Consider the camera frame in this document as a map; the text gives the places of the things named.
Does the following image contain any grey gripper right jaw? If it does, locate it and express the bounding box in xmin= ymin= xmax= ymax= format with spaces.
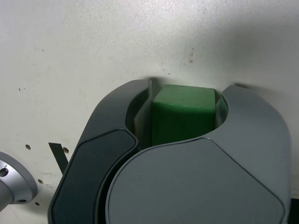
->
xmin=100 ymin=84 xmax=292 ymax=224

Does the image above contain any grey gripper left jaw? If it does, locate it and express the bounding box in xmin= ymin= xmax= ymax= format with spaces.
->
xmin=47 ymin=78 xmax=155 ymax=224

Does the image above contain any green cube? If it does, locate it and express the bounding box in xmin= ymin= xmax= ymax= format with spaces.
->
xmin=150 ymin=84 xmax=217 ymax=147

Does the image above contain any black tape strip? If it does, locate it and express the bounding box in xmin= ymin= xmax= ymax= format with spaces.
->
xmin=48 ymin=142 xmax=70 ymax=175

